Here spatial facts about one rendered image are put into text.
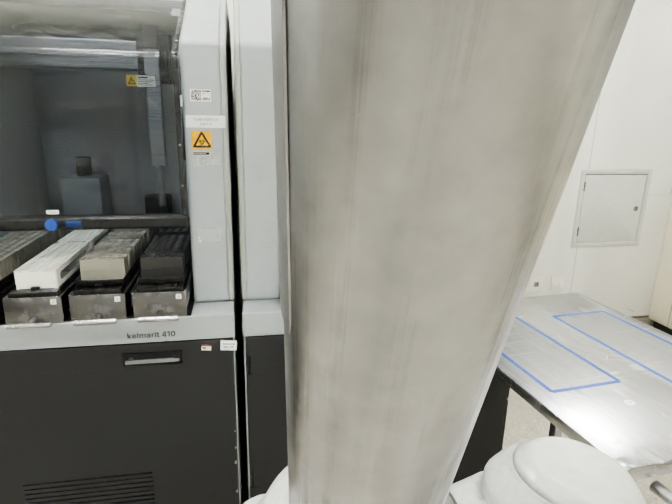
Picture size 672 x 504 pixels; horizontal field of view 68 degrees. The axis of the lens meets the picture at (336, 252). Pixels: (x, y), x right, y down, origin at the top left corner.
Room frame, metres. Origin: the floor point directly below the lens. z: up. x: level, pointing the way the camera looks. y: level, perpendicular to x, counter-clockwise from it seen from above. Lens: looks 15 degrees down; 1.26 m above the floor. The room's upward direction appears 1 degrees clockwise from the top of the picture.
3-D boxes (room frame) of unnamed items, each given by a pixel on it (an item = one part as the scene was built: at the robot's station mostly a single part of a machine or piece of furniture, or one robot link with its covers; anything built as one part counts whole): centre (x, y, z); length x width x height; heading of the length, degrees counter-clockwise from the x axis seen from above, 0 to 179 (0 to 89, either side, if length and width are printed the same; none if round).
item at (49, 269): (1.35, 0.80, 0.83); 0.30 x 0.10 x 0.06; 11
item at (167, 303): (1.54, 0.52, 0.78); 0.73 x 0.14 x 0.09; 11
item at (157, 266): (1.31, 0.48, 0.85); 0.12 x 0.02 x 0.06; 101
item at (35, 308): (1.48, 0.82, 0.78); 0.73 x 0.14 x 0.09; 11
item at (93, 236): (1.66, 0.85, 0.83); 0.30 x 0.10 x 0.06; 11
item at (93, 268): (1.28, 0.63, 0.85); 0.12 x 0.02 x 0.06; 102
